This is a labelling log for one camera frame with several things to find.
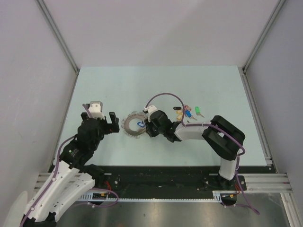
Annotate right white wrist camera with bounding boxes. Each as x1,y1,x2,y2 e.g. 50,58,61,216
143,105,158,122

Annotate metal disc with keyrings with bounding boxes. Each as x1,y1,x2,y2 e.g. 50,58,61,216
121,111,147,139

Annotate left aluminium corner post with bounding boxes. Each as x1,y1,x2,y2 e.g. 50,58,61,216
35,0,80,75

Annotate yellow key tag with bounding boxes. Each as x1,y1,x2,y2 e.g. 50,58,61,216
176,113,183,121

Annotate green key tag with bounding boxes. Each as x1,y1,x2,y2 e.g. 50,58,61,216
195,106,204,118

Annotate white cable duct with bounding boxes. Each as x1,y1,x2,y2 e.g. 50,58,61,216
77,192,222,203

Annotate aluminium frame crossbar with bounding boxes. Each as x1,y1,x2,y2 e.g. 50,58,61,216
34,173,293,193

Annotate aluminium corner post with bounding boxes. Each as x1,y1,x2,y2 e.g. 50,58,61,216
241,0,287,71
35,0,80,75

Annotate right aluminium corner post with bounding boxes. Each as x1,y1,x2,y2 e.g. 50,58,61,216
241,0,287,71

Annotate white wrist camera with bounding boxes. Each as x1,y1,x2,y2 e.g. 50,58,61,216
143,105,158,122
87,101,105,120

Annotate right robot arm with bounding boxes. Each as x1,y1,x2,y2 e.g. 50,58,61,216
143,108,246,190

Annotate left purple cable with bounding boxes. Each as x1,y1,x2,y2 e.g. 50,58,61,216
20,103,120,227

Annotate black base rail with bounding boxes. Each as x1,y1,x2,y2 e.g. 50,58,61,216
48,165,277,192

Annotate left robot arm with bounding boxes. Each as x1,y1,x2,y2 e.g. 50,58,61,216
20,111,119,227

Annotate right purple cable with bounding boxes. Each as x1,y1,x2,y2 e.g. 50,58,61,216
145,92,260,216

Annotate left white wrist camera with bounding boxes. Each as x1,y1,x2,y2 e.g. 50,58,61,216
87,101,105,120

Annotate purple cable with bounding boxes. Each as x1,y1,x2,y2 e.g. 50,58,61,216
145,92,260,216
20,103,120,227

